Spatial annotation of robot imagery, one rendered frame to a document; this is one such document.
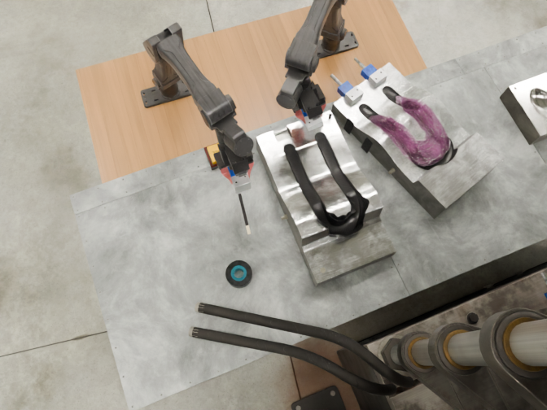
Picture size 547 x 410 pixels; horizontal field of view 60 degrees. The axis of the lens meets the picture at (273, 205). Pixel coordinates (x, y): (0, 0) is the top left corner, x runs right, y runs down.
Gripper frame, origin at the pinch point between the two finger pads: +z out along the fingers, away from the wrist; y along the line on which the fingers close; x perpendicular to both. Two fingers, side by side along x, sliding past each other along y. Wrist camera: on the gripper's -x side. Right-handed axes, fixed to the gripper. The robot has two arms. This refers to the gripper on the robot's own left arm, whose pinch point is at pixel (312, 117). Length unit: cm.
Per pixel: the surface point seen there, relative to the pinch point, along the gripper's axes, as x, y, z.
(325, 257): -37.5, -13.2, 17.9
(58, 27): 167, -104, 24
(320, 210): -26.8, -9.1, 9.6
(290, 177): -13.0, -13.6, 7.1
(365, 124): -1.3, 15.5, 11.7
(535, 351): -92, 8, -40
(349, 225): -31.3, -2.7, 16.8
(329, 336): -60, -20, 17
